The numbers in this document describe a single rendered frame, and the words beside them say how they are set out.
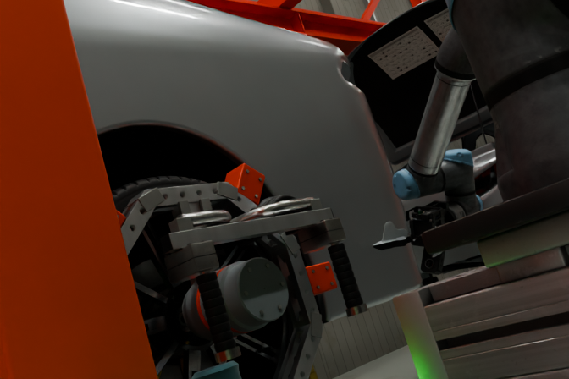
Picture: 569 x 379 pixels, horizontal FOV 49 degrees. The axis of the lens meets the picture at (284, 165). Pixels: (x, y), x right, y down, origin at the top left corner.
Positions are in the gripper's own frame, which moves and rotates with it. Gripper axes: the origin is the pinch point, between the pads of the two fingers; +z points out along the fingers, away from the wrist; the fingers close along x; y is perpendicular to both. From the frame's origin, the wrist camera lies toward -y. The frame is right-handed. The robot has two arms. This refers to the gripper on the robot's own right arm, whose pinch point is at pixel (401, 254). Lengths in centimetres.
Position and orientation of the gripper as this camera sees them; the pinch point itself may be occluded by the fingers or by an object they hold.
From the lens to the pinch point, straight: 142.1
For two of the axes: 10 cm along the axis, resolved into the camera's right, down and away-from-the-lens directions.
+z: -6.6, 2.0, -7.3
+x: 7.5, 0.3, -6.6
